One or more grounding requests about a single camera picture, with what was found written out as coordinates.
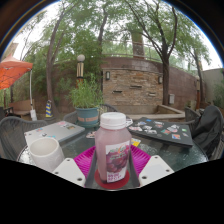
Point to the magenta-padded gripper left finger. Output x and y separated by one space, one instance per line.
71 170

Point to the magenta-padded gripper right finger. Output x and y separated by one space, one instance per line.
153 168

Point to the pink juice bottle white cap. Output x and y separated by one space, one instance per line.
113 150

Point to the white cup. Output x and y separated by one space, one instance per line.
46 155

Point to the silver laptop with stickers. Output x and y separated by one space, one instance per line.
55 131

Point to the blue yellow striped bollard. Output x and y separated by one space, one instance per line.
48 109

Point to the black jacket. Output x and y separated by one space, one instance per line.
210 128

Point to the green plant in teal pot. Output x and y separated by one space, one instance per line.
87 96

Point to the wooden bench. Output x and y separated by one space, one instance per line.
21 106

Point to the orange canopy tent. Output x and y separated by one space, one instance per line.
13 70

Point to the wall lantern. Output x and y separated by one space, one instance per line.
160 79
107 75

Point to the wooden lamp post white globe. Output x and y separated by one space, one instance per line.
80 68

